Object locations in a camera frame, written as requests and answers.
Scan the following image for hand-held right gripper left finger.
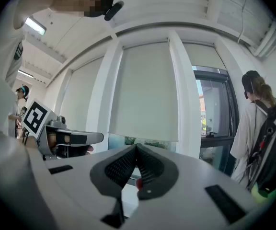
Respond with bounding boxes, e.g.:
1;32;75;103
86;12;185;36
89;144;138;229

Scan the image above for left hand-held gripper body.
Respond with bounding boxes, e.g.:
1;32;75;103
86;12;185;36
20;99;72;162

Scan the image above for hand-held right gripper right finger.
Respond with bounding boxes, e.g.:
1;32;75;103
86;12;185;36
136;143;179;200

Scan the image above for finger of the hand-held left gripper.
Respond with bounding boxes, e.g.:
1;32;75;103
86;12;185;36
67;129;104;146

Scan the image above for person's left hand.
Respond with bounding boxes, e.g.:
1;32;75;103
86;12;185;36
46;132;95;158

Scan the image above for ceiling strip lamp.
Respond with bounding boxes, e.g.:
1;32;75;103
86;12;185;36
17;69;35;79
24;15;47;36

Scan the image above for person's white t-shirt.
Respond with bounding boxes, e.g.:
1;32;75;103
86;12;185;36
0;0;57;138

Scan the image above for black backpack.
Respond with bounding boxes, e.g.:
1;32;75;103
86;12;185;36
247;94;276;205

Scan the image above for white ceiling pipes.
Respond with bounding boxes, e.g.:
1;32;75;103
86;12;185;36
247;18;276;57

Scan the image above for grey black shoulder strap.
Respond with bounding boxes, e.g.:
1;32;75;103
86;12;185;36
13;41;23;61

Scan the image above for black window frame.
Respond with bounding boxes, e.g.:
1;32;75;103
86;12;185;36
192;65;240;177

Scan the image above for black head-mounted camera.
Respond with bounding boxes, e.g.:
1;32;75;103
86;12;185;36
103;0;125;22

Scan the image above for white hanging cable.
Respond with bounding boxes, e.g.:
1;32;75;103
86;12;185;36
237;0;250;44

